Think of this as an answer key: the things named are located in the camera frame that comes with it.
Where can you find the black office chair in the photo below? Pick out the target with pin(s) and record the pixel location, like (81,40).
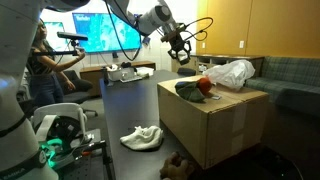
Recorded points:
(81,92)

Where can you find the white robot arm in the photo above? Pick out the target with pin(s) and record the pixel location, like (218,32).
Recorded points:
(23,47)

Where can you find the green plaid sofa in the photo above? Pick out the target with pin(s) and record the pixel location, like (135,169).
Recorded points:
(291,82)

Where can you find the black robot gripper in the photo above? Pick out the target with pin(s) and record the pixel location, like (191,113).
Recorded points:
(180,49)

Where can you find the wall mounted TV screen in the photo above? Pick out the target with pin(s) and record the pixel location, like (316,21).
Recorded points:
(105,33)

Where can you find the cardboard box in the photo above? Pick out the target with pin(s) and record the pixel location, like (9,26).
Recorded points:
(214,130)

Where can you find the grey whiteboard eraser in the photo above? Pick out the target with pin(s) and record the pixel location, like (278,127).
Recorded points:
(184,60)

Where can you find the plush orange radish toy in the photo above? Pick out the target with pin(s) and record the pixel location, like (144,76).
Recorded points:
(194,91)

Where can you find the white plastic bag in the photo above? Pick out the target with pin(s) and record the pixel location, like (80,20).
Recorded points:
(232,75)

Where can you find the brown plush animal toy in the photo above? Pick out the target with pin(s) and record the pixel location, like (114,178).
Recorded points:
(176,168)

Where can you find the wooden sideboard cabinet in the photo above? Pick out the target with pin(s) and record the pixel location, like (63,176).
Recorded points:
(201,62)

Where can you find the white knitted cloth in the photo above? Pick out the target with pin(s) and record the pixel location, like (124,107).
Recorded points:
(143,138)

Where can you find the person in striped top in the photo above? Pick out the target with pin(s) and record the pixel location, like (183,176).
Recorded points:
(44,71)

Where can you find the black camera on stand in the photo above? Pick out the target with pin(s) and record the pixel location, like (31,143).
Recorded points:
(73,40)

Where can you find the white VR headset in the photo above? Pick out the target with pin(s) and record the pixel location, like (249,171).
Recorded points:
(60,129)

